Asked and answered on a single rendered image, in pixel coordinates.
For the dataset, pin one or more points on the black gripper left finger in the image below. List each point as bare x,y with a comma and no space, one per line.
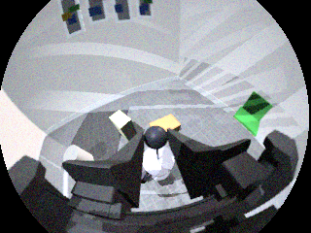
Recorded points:
122,170

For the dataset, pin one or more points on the french press with black knob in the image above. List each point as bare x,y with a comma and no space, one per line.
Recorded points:
158,159

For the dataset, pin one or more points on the white flat bar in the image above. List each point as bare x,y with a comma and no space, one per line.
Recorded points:
65,182

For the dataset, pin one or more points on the white cylinder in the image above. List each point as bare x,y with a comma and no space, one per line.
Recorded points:
76,153

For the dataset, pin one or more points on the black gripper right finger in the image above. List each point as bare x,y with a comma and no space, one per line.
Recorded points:
198,162

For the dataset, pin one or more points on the pale yellow rectangular block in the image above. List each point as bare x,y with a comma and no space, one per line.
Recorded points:
167,122

